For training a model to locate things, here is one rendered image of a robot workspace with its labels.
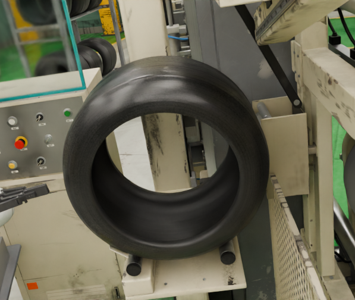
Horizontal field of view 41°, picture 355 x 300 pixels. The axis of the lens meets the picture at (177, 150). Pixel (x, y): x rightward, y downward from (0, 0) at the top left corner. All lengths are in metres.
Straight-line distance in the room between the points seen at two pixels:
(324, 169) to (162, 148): 0.56
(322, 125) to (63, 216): 1.21
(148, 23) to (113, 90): 0.37
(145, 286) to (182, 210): 0.30
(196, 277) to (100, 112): 0.62
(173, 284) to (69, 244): 0.89
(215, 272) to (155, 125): 0.52
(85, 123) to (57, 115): 0.83
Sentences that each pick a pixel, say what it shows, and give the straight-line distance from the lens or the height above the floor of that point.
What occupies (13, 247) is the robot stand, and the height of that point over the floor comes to 0.65.
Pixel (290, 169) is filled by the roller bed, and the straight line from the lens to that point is 1.63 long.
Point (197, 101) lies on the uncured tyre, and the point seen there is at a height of 1.39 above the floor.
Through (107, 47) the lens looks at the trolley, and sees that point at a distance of 5.95.
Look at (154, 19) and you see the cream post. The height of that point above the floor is 1.55.
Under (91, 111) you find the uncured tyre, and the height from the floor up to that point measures 1.40.
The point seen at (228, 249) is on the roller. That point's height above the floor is 0.92.
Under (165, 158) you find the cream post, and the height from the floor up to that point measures 1.08.
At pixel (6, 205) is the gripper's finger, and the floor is 1.14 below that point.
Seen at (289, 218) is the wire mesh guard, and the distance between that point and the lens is 1.39.
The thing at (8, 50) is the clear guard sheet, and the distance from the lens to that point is 2.00.
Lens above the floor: 1.76
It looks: 24 degrees down
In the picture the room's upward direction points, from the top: 9 degrees counter-clockwise
